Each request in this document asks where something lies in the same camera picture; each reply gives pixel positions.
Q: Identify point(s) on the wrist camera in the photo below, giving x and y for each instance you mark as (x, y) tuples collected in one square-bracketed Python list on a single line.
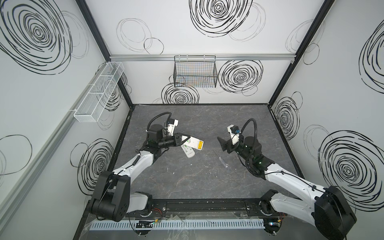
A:
[(234, 133), (172, 124)]

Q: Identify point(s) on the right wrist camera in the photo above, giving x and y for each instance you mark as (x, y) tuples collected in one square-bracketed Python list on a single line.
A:
[(234, 133)]

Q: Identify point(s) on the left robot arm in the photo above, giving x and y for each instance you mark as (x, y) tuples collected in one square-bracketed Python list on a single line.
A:
[(112, 198)]

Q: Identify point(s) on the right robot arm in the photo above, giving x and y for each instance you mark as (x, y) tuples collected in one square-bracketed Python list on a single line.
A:
[(325, 208)]

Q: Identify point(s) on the white remote tilted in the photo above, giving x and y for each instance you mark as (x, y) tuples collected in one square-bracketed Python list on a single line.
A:
[(188, 151)]

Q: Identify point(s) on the clear handle screwdriver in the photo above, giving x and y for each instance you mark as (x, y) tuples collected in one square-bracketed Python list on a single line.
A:
[(221, 160)]

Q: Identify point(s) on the white mesh shelf basket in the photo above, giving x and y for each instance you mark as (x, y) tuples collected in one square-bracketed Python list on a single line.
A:
[(97, 97)]

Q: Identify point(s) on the white slotted cable duct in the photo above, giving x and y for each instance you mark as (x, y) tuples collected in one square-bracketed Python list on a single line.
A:
[(215, 224)]

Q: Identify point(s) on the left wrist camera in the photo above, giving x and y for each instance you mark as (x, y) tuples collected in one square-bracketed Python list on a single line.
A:
[(172, 124)]

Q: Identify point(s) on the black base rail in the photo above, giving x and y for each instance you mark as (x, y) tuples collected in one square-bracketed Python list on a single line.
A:
[(210, 205)]

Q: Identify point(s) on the black wire basket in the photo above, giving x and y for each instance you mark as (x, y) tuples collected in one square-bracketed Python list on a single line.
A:
[(198, 71)]

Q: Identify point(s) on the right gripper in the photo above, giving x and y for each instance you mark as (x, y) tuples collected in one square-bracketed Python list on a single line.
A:
[(229, 145)]

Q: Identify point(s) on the white remote with batteries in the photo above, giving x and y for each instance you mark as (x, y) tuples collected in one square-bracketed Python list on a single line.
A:
[(193, 143)]

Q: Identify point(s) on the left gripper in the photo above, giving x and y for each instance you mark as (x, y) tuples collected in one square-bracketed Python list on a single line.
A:
[(177, 139)]

